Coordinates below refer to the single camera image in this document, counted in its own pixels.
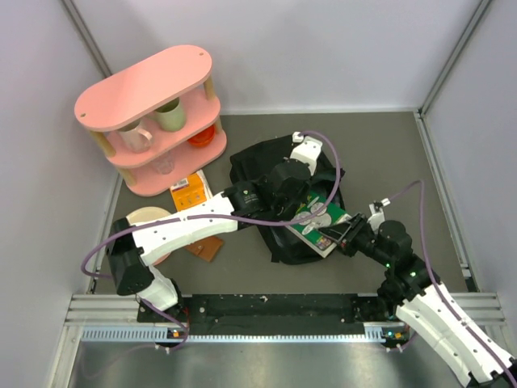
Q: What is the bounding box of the green mug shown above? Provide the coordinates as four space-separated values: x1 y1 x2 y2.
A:
154 98 187 132

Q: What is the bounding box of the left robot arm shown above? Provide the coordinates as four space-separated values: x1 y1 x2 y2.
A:
106 158 314 321

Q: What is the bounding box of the pink cream plate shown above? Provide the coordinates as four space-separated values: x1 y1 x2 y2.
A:
125 206 175 266

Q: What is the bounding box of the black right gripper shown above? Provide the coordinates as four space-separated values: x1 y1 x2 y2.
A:
317 212 393 267

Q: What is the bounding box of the brown leather wallet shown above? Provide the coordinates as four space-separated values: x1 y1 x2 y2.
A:
185 236 224 263

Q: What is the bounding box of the slotted cable duct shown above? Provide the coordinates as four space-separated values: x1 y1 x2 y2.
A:
81 326 410 344

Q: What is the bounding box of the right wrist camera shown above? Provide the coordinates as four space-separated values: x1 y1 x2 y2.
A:
368 198 390 233

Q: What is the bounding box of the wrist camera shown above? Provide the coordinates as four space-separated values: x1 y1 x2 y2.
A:
368 198 390 233
289 132 322 175

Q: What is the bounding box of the orange bowl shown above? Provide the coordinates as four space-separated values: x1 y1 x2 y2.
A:
187 124 216 148

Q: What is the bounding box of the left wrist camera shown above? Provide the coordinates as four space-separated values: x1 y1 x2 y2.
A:
289 132 322 175

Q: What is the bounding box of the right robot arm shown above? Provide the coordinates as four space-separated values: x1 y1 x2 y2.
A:
319 213 516 387

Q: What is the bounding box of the black student backpack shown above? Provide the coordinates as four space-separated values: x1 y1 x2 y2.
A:
224 136 335 265

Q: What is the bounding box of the green puzzle book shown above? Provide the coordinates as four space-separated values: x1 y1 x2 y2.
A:
287 192 351 258

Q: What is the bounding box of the pink mug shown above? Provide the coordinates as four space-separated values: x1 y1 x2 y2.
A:
117 120 153 154

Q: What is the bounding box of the pink three-tier shelf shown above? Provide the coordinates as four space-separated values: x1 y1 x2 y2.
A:
74 44 227 196

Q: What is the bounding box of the clear glass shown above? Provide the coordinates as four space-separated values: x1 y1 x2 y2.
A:
152 155 174 175

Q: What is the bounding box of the orange paperback book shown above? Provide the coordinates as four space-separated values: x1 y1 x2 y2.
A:
170 170 213 212

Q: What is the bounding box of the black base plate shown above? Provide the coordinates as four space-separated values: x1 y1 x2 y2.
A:
138 293 399 329

